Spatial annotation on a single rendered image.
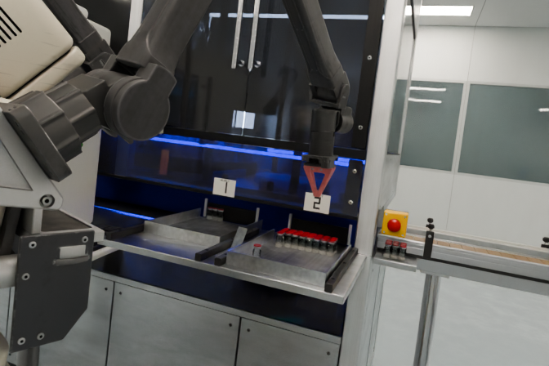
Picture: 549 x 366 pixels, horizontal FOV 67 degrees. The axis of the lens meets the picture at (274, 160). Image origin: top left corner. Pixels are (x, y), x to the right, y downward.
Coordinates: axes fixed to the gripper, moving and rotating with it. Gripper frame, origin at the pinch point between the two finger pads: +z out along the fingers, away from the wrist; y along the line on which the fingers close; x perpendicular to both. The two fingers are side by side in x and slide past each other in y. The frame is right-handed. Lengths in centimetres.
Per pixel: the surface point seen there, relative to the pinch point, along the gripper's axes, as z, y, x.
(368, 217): 11.7, 36.3, -8.4
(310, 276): 19.8, -1.5, -0.4
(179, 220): 21, 29, 55
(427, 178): 44, 495, -29
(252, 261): 19.1, -1.4, 14.6
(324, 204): 9.5, 36.2, 6.0
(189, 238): 20.0, 9.5, 39.7
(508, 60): -115, 504, -108
